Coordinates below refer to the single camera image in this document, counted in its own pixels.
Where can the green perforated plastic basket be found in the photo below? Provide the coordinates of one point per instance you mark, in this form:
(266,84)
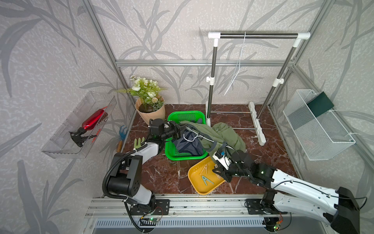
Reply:
(178,117)

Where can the metal clothes rack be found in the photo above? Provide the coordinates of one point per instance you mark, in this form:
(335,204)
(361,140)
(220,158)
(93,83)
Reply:
(216,36)

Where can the yellow plastic tray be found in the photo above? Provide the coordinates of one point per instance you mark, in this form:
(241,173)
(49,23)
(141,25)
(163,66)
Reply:
(195,177)

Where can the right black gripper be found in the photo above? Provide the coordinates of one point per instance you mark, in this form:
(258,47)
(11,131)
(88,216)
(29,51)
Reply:
(222,172)

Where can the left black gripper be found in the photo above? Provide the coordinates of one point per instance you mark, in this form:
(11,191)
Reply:
(176,129)

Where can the white wire mesh basket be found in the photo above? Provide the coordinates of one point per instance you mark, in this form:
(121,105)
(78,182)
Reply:
(321,138)

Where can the green garden fork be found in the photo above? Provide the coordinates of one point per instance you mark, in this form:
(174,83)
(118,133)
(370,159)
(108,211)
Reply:
(138,142)

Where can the clear acrylic wall shelf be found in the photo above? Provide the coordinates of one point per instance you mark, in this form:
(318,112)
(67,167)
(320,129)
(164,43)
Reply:
(61,146)

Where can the white flower plant pot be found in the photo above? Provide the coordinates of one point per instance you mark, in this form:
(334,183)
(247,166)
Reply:
(150,104)

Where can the dark green cloth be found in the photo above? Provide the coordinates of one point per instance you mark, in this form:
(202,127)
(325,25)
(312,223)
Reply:
(320,104)

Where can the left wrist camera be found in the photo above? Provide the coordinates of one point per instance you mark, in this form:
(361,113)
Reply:
(157,127)

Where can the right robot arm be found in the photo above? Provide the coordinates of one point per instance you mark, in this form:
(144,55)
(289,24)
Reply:
(339,208)

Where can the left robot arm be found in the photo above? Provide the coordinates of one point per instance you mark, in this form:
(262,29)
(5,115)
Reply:
(123,179)

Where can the red spray bottle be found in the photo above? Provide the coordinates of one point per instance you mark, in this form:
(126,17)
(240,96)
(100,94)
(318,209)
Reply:
(89,124)

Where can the navy blue tank top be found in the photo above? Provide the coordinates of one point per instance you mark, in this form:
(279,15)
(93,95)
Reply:
(193,148)

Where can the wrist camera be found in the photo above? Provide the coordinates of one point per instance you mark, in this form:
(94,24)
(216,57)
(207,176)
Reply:
(157,127)
(222,158)

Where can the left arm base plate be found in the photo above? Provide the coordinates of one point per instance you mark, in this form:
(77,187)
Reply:
(157,207)

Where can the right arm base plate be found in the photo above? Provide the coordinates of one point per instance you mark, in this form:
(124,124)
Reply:
(254,206)

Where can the white wire hanger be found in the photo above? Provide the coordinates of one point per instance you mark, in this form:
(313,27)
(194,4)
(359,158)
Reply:
(237,67)
(201,136)

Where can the olive green tank top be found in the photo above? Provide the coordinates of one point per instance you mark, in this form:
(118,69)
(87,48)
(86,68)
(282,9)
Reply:
(213,138)

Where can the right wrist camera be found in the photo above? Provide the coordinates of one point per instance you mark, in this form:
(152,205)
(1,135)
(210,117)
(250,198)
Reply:
(222,158)

